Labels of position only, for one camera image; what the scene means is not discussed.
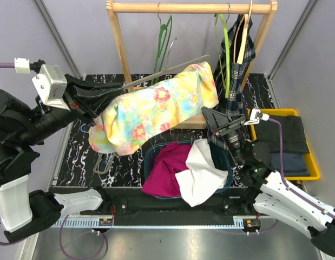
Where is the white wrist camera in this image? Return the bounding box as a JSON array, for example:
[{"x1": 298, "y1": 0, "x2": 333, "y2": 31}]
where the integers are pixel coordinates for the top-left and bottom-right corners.
[
  {"x1": 14, "y1": 58, "x2": 70, "y2": 110},
  {"x1": 244, "y1": 108, "x2": 270, "y2": 126}
]

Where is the black knitted cloth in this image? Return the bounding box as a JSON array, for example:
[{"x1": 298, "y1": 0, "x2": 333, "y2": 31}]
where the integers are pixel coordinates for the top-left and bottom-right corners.
[{"x1": 254, "y1": 115, "x2": 310, "y2": 154}]

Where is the navy plaid skirt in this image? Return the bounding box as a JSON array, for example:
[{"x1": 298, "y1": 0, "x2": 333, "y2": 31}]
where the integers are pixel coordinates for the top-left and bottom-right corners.
[{"x1": 209, "y1": 14, "x2": 257, "y2": 150}]

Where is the magenta pleated skirt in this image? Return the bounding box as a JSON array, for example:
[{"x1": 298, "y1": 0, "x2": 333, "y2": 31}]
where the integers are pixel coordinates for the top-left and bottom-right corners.
[{"x1": 142, "y1": 142, "x2": 192, "y2": 198}]

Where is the wooden hanger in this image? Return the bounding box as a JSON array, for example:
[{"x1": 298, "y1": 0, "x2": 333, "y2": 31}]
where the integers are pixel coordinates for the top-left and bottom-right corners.
[{"x1": 233, "y1": 1, "x2": 253, "y2": 64}]

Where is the grey plastic hanger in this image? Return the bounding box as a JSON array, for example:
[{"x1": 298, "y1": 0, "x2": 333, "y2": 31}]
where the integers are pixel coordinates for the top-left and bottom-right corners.
[
  {"x1": 122, "y1": 37, "x2": 211, "y2": 90},
  {"x1": 101, "y1": 154, "x2": 112, "y2": 171}
]

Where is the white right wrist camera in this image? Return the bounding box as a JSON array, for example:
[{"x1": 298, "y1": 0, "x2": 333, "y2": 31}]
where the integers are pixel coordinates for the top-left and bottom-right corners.
[{"x1": 244, "y1": 108, "x2": 270, "y2": 126}]

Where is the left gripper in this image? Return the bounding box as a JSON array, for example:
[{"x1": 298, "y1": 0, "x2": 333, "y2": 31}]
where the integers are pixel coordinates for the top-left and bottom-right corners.
[{"x1": 18, "y1": 71, "x2": 124, "y2": 144}]

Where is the dark blue folded cloth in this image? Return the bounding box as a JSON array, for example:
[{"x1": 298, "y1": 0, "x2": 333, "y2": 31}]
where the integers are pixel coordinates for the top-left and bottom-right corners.
[{"x1": 271, "y1": 152, "x2": 310, "y2": 177}]

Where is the light blue plastic hanger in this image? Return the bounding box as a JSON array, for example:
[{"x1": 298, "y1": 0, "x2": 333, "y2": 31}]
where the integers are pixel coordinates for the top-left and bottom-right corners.
[{"x1": 80, "y1": 123, "x2": 116, "y2": 168}]

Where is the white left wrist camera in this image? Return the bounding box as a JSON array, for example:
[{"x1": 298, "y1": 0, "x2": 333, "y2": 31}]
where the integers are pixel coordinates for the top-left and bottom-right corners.
[{"x1": 14, "y1": 58, "x2": 70, "y2": 110}]

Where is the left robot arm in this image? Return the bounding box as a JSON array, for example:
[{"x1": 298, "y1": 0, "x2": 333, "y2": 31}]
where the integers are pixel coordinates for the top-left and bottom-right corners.
[{"x1": 0, "y1": 75, "x2": 124, "y2": 245}]

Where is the pastel floral skirt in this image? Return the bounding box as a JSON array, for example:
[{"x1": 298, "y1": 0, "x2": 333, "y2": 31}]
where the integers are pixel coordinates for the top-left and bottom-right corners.
[{"x1": 88, "y1": 62, "x2": 219, "y2": 156}]

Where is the dark green plastic hanger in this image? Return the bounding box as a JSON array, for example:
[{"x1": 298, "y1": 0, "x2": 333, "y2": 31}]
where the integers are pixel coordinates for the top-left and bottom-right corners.
[{"x1": 153, "y1": 15, "x2": 173, "y2": 73}]

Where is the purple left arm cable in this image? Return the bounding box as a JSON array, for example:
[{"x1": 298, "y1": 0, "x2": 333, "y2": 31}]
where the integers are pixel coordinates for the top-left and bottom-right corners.
[{"x1": 0, "y1": 62, "x2": 110, "y2": 259}]

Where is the wooden clothes rack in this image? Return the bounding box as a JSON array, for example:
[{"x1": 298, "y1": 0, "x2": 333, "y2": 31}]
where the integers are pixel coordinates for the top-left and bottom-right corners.
[{"x1": 106, "y1": 0, "x2": 278, "y2": 129}]

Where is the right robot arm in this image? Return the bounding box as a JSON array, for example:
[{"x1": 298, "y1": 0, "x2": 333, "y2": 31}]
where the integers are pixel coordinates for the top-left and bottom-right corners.
[{"x1": 201, "y1": 107, "x2": 335, "y2": 257}]

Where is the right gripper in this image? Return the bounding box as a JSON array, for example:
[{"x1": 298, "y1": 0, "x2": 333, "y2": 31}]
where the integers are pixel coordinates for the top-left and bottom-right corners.
[{"x1": 201, "y1": 107, "x2": 247, "y2": 166}]

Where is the lime green plastic hanger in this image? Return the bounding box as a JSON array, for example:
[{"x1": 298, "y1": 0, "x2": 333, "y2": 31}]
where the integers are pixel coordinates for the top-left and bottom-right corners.
[{"x1": 214, "y1": 14, "x2": 231, "y2": 98}]

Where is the white skirt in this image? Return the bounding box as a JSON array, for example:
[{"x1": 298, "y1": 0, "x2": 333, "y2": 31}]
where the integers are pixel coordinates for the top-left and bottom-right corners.
[{"x1": 175, "y1": 139, "x2": 231, "y2": 207}]

